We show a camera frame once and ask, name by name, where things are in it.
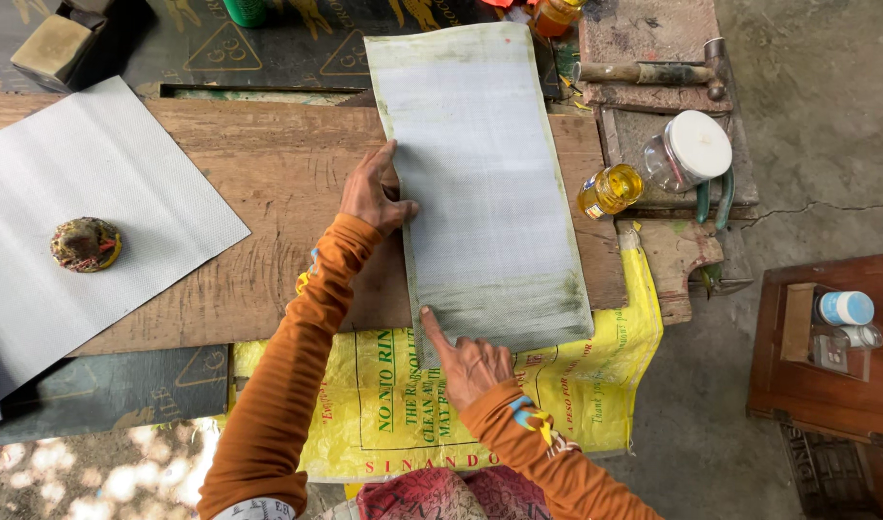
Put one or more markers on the small clear plastic case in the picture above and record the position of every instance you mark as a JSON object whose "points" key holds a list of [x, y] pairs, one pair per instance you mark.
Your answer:
{"points": [[830, 354]]}

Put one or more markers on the small clear jar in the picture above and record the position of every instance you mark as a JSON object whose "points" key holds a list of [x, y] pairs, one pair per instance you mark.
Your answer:
{"points": [[860, 336]]}

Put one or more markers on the clear jar with white lid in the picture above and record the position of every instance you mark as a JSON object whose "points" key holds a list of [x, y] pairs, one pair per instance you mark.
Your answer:
{"points": [[690, 148]]}

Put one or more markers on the orange liquid bottle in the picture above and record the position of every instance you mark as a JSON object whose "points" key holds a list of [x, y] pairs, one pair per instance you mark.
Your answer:
{"points": [[555, 16]]}

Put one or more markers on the yellow printed woven sack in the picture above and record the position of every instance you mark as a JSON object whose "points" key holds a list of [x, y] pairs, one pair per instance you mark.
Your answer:
{"points": [[383, 412]]}

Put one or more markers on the worn wooden bench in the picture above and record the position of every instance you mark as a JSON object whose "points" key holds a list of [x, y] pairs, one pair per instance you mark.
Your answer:
{"points": [[654, 32]]}

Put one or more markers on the person's left hand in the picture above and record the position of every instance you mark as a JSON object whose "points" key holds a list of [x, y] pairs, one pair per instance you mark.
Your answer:
{"points": [[369, 195]]}

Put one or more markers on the brown wooden box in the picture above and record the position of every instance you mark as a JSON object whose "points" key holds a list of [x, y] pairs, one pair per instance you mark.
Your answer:
{"points": [[831, 397]]}

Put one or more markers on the person's patterned red clothing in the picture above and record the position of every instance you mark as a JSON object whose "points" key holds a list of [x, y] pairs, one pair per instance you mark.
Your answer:
{"points": [[448, 498]]}

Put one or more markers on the clean grey textured sheet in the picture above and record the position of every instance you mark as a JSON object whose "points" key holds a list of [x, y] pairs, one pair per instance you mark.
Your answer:
{"points": [[94, 166]]}

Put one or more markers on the curved wooden piece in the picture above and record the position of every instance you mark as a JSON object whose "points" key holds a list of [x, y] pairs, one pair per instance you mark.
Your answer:
{"points": [[672, 256]]}

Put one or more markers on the green can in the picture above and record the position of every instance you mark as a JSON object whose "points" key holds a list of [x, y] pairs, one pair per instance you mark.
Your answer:
{"points": [[246, 11]]}

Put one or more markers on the round paint-stained weight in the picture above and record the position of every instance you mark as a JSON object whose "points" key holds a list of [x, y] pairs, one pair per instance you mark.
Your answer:
{"points": [[86, 244]]}

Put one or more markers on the person's right hand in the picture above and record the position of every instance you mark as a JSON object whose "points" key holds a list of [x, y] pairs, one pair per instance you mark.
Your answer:
{"points": [[474, 372]]}

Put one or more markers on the white and blue container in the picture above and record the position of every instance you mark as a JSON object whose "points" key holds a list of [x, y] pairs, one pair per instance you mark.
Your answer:
{"points": [[846, 308]]}

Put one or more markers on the green-stained grey mesh sheet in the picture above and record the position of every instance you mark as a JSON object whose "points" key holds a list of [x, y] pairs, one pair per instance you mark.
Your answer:
{"points": [[484, 180]]}

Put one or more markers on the brown wooden board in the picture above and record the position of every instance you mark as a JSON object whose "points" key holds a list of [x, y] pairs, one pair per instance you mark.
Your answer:
{"points": [[282, 173]]}

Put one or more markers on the yellow liquid bottle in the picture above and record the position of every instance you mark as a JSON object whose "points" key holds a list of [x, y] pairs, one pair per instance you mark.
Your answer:
{"points": [[611, 191]]}

